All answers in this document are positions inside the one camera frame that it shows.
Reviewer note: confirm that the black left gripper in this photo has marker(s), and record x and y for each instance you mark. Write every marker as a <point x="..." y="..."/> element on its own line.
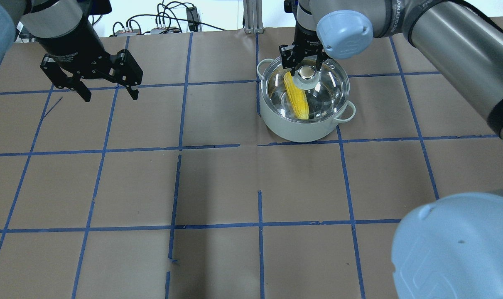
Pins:
<point x="72" y="44"/>

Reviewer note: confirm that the glass pot lid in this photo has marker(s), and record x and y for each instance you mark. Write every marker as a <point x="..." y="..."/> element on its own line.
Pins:
<point x="326" y="90"/>

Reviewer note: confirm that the yellow corn cob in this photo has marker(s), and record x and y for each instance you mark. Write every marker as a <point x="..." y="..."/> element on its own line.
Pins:
<point x="297" y="98"/>

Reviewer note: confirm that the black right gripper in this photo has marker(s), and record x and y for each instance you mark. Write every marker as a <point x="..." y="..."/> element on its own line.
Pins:
<point x="305" y="37"/>

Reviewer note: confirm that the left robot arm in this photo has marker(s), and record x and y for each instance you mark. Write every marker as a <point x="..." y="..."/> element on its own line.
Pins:
<point x="45" y="18"/>

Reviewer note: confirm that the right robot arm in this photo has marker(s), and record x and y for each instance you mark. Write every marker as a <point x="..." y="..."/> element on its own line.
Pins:
<point x="453" y="248"/>

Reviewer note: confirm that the aluminium frame post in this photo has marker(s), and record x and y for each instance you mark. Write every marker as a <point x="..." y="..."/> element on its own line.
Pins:
<point x="253" y="17"/>

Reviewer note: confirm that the pale green metal pot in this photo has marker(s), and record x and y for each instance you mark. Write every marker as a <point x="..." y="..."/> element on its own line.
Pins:
<point x="297" y="132"/>

